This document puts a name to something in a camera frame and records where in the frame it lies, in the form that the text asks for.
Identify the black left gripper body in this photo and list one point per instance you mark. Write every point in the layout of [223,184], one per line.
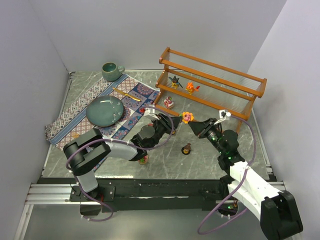
[166,123]

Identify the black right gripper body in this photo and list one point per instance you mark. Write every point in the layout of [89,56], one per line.
[203,128]

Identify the pink sunflower pig toy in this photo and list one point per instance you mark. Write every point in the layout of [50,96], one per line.
[187,117]

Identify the strawberry cake toy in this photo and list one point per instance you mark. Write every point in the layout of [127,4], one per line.
[168,102]

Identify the pink bear clover toy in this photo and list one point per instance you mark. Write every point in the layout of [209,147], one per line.
[143,160]

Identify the brown-haired bun figurine toy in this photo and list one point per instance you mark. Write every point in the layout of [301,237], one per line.
[186,150]

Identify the orange fox figurine toy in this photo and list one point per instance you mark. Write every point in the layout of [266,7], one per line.
[190,88]

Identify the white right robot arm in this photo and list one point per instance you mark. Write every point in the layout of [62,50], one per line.
[276,210]

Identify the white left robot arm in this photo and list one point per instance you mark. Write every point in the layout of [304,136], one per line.
[85,152]

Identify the orange wooden two-tier shelf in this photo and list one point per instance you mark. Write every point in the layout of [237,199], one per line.
[221,87]

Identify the patterned table runner cloth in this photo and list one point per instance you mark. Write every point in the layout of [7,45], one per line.
[72,122]

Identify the teal ceramic plate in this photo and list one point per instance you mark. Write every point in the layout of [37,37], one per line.
[105,111]

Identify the gold butter knife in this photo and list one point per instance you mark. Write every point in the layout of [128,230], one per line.
[126,94]

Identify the green ceramic mug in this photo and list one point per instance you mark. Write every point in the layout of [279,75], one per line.
[111,71]

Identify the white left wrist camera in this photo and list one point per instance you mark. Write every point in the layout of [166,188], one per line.
[150,113]

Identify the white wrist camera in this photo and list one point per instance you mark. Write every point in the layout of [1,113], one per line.
[224,114]
[150,113]

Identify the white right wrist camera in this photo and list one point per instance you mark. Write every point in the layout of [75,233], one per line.
[224,114]

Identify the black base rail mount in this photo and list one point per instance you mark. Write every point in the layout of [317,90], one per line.
[139,194]

